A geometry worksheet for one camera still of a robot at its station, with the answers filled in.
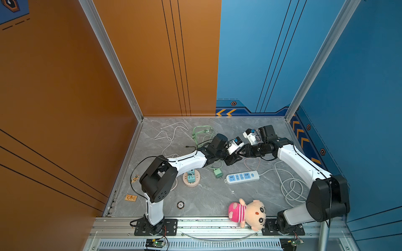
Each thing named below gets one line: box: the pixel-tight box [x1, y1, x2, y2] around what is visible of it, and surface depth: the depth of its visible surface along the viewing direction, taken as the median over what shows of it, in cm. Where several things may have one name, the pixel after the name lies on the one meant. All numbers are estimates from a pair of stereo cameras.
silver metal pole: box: [318, 220, 330, 251], surface depth 71 cm
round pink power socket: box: [182, 169, 201, 188], surface depth 88 cm
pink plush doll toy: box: [228, 198, 267, 232], surface depth 73 cm
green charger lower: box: [213, 168, 223, 179], surface depth 91 cm
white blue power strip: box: [224, 170, 260, 185], surface depth 89 cm
